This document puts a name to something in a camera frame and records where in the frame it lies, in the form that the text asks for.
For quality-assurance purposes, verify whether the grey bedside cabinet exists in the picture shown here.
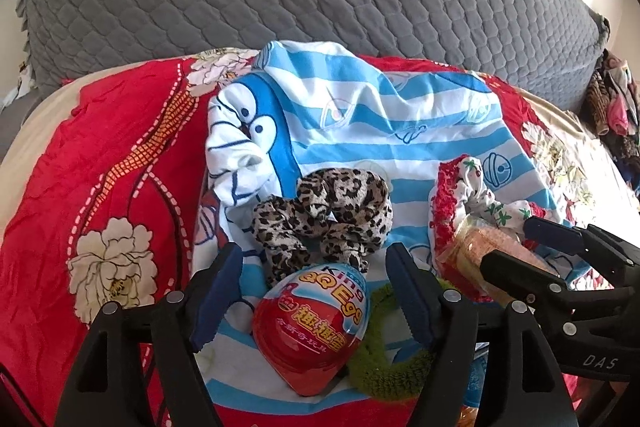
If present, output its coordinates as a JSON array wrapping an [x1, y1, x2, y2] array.
[[0, 89, 51, 148]]

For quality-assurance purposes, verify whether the red floral bedsheet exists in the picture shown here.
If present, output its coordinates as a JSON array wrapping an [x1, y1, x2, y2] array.
[[0, 47, 640, 427]]

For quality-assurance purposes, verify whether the blue striped cartoon cloth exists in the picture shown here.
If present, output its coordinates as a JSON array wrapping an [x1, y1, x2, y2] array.
[[192, 39, 576, 408]]

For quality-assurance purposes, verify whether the clear cracker packet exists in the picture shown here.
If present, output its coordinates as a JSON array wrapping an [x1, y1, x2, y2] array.
[[435, 219, 566, 303]]

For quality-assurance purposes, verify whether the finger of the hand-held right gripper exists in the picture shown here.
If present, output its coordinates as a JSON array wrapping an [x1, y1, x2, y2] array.
[[479, 248, 640, 340], [524, 216, 640, 289]]

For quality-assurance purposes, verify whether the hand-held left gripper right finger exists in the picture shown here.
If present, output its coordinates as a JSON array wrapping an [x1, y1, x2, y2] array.
[[385, 242, 581, 427]]

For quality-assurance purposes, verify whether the green fuzzy scrunchie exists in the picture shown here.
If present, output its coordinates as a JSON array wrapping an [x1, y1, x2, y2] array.
[[347, 277, 443, 393]]

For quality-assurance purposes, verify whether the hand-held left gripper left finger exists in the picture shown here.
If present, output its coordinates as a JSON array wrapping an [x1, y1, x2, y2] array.
[[55, 242, 246, 427]]

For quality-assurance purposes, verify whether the pile of clothes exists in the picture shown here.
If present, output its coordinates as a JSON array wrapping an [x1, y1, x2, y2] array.
[[582, 49, 640, 188]]

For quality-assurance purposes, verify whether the white cherry print scrunchie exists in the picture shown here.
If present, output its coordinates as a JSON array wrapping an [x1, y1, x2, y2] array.
[[450, 159, 538, 228]]

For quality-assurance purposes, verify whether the leopard print scrunchie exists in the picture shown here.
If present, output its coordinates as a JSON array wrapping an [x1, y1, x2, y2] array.
[[251, 167, 393, 285]]

